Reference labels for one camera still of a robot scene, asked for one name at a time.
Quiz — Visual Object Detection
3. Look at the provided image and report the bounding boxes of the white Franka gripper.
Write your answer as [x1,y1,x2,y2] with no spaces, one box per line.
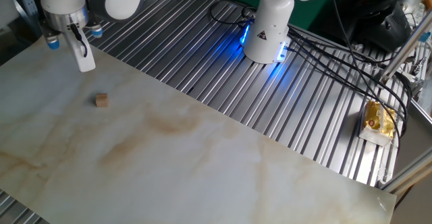
[63,23,97,74]

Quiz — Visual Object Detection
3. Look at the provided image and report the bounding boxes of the small wooden cube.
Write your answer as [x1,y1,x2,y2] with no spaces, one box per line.
[95,92,109,109]

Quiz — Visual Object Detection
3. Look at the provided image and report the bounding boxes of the blue slotted shelf upright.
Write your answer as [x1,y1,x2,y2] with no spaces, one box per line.
[13,0,45,36]

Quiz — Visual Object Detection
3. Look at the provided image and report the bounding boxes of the marble pattern table mat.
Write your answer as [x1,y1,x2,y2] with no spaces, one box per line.
[0,34,398,224]

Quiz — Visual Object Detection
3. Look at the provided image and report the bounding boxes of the green board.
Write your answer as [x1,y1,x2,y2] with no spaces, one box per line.
[212,0,338,33]

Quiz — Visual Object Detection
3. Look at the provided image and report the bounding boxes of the yellow snack packet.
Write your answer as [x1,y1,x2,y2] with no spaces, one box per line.
[358,100,396,148]

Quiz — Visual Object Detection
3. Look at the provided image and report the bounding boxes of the black steering wheel base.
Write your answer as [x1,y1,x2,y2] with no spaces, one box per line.
[350,1,412,53]

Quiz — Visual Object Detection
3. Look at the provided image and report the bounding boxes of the black cable strapped along arm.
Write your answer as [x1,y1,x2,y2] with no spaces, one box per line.
[68,22,89,59]

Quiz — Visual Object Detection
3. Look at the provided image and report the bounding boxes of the grey wrist camera blue caps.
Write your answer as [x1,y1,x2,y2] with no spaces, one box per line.
[42,21,104,51]

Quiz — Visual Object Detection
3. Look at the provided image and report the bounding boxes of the looped black base cable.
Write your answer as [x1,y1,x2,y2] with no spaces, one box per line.
[209,0,259,28]

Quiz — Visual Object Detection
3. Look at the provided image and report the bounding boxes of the thin black cable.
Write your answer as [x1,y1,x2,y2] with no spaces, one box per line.
[327,0,403,144]

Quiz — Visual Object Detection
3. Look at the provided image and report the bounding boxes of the aluminium profile post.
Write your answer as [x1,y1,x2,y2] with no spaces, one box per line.
[379,11,432,83]

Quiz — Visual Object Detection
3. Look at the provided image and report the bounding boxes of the aluminium profile rail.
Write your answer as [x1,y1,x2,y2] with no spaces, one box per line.
[377,146,432,195]

